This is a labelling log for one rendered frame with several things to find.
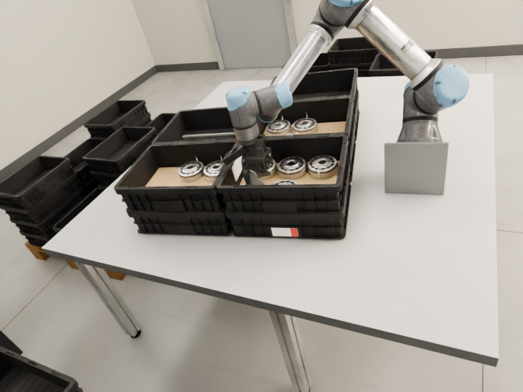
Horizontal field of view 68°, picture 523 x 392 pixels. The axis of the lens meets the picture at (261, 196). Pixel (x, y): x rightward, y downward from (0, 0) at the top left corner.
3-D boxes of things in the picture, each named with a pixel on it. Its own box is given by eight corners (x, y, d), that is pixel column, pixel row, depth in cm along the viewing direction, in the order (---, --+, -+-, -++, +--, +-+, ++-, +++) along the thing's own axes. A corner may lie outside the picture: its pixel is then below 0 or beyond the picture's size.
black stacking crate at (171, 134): (265, 127, 177) (259, 105, 170) (247, 165, 155) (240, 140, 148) (187, 132, 189) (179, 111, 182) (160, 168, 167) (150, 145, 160)
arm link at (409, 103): (427, 124, 142) (429, 89, 143) (448, 116, 129) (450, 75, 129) (395, 122, 141) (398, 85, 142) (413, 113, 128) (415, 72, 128)
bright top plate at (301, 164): (274, 173, 138) (274, 172, 138) (282, 157, 145) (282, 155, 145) (302, 173, 135) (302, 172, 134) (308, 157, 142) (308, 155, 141)
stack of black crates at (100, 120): (138, 147, 339) (117, 99, 312) (166, 149, 326) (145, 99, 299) (108, 174, 312) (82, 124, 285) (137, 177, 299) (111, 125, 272)
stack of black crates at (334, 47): (387, 89, 332) (387, 34, 305) (380, 105, 311) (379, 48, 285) (341, 89, 349) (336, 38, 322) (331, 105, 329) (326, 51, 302)
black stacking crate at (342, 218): (352, 186, 149) (350, 160, 141) (345, 243, 126) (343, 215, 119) (253, 187, 161) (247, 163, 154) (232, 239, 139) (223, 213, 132)
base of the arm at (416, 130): (443, 151, 139) (444, 124, 139) (442, 143, 125) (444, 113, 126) (398, 152, 145) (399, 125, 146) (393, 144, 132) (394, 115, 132)
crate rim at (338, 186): (216, 194, 127) (214, 187, 125) (241, 145, 149) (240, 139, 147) (341, 193, 114) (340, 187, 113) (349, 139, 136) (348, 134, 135)
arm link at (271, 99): (282, 88, 126) (250, 98, 125) (287, 76, 115) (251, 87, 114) (289, 111, 126) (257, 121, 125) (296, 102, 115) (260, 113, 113)
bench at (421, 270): (475, 183, 239) (493, 73, 197) (465, 468, 131) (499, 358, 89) (246, 166, 308) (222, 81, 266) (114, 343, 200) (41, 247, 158)
